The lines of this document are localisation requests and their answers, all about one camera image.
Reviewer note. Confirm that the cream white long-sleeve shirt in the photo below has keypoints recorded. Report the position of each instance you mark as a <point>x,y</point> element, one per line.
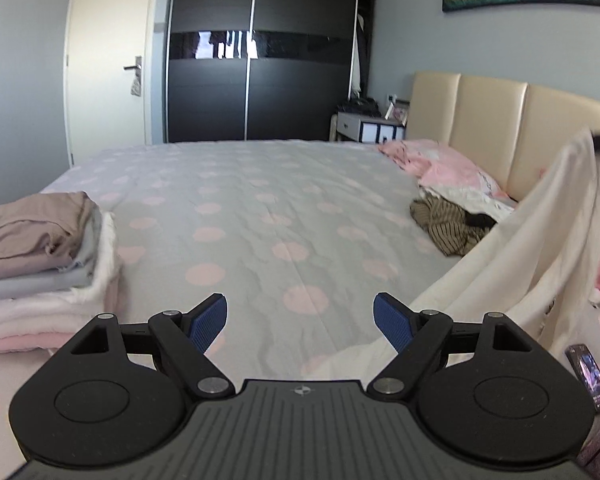
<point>540,265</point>

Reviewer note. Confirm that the black sliding wardrobe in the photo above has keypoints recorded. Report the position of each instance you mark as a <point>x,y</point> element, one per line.
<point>257,70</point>

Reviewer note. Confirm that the picture frame on cabinet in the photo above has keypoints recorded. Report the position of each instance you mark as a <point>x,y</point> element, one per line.
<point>397,111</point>

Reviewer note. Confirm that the grey pink-dotted bed cover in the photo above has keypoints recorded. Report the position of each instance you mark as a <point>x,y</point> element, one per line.
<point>299,237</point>

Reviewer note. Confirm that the folded white garment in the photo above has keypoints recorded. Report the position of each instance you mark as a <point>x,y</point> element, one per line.
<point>107,267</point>

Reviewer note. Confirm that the folded beige garment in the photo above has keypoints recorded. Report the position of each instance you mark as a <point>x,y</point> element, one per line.
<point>43,231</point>

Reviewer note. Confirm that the black smartphone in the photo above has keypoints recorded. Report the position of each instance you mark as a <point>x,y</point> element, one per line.
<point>586,369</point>

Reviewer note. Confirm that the white bedside cabinet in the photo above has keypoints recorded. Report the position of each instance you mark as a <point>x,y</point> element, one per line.
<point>347,127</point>

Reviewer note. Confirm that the beige padded headboard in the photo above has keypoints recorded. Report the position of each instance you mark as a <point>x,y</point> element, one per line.
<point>511,129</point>

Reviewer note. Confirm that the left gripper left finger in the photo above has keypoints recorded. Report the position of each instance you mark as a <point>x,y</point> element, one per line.
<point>182,340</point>

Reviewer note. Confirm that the folded pink garment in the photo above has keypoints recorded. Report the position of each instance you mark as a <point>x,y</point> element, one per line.
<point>40,342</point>

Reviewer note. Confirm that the pink pillow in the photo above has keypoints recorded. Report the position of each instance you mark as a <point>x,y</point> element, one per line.
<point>435,164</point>

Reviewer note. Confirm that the folded grey garment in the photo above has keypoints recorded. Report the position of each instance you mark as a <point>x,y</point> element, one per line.
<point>79,273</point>

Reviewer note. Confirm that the white printed garment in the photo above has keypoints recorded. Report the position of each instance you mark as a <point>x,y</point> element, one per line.
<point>473,201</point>

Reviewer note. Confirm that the white room door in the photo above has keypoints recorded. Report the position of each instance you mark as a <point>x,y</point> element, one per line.
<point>105,50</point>

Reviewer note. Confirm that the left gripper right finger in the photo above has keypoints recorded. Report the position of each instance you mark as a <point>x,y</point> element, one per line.
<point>417,337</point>

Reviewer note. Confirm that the brown striped garment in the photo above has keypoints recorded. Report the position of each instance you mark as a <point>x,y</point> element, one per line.
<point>452,229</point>

